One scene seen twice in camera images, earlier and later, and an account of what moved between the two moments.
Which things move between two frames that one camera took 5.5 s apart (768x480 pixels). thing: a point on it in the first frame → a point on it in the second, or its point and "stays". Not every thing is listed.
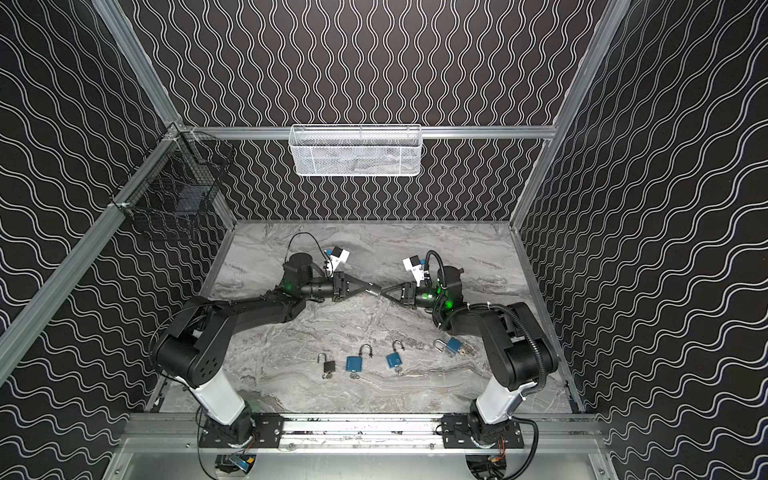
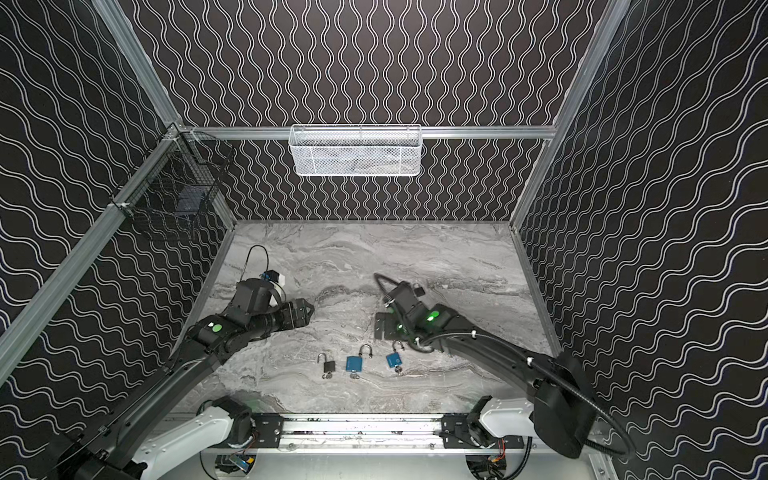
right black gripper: (409, 293) → (390, 321)
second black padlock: (328, 365) stays
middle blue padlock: (394, 359) stays
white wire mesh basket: (356, 150) stays
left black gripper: (339, 286) → (294, 312)
